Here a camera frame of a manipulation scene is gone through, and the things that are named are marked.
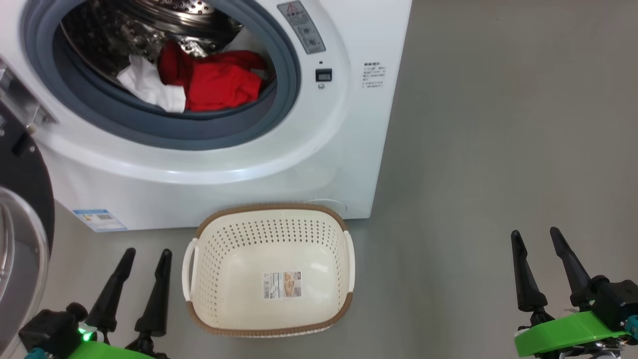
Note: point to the paper product label sticker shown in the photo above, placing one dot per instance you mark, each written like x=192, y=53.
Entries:
x=282, y=284

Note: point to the red garment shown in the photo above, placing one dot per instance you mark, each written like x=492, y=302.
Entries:
x=219, y=85

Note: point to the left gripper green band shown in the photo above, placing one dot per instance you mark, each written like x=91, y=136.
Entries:
x=50, y=331

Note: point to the white front-load washing machine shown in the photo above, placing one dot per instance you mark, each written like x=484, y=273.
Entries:
x=279, y=164

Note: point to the white garment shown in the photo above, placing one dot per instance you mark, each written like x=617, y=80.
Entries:
x=149, y=85

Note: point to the blue energy label sticker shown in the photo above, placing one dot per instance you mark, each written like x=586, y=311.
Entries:
x=99, y=220

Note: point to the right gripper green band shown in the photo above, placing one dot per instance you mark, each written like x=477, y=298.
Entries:
x=588, y=331

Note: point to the cream perforated laundry basket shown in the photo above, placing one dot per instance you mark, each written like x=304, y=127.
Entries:
x=271, y=249

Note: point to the round dark washing machine door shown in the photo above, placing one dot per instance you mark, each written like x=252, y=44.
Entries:
x=22, y=199

